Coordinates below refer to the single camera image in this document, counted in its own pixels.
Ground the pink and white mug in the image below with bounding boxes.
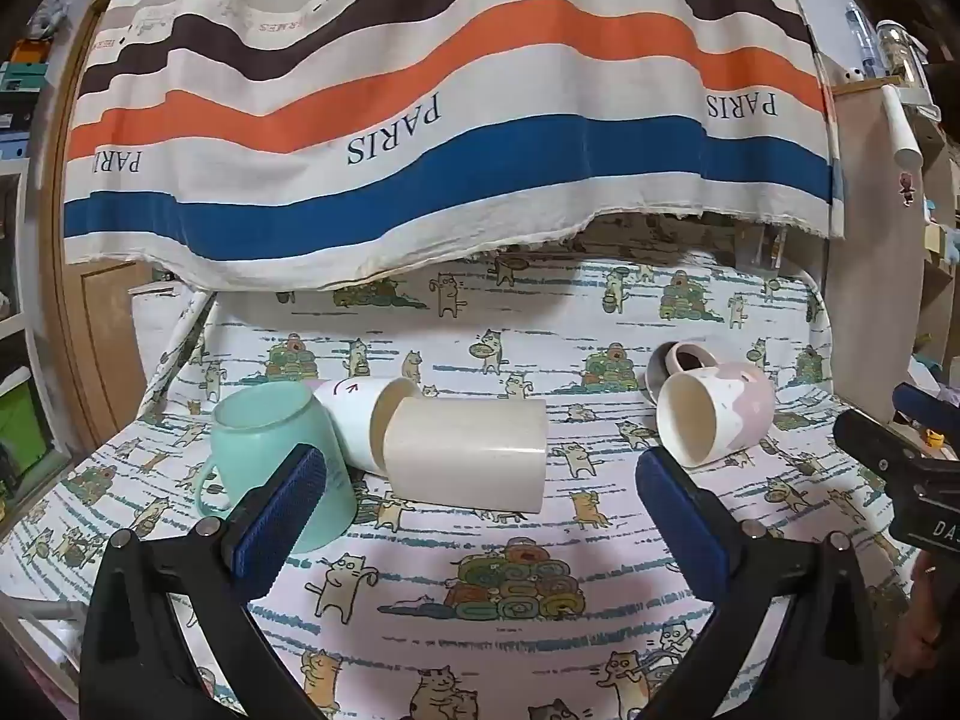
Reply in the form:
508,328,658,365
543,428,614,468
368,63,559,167
656,361,778,470

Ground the green box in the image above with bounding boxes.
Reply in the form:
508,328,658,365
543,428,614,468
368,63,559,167
0,381,37,470

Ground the white paper roll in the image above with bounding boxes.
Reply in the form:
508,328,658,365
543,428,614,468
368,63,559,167
880,85,925,167

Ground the clear plastic bottle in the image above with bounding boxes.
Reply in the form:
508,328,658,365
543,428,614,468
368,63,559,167
846,3,880,77

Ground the wooden shelf unit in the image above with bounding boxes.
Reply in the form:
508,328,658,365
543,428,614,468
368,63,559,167
825,71,960,398

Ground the beige square cup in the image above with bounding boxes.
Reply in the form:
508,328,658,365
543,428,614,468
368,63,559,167
384,396,549,515

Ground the white cup with drawing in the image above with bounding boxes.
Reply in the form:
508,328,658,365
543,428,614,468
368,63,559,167
304,377,422,478

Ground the striped hanging cloth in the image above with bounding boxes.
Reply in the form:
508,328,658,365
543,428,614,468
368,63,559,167
64,0,846,293

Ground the cat print tablecloth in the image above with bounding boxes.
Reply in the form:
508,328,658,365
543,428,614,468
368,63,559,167
0,229,925,720

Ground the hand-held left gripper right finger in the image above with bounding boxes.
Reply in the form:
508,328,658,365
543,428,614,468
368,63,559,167
635,448,882,720

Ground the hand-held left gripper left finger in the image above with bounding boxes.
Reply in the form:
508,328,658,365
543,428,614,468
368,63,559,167
79,442,331,720

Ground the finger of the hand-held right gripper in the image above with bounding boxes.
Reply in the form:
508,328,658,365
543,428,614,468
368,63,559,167
891,382,960,432
832,409,942,492

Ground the mint green mug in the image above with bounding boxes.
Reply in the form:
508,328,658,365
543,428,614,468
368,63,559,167
193,381,359,554

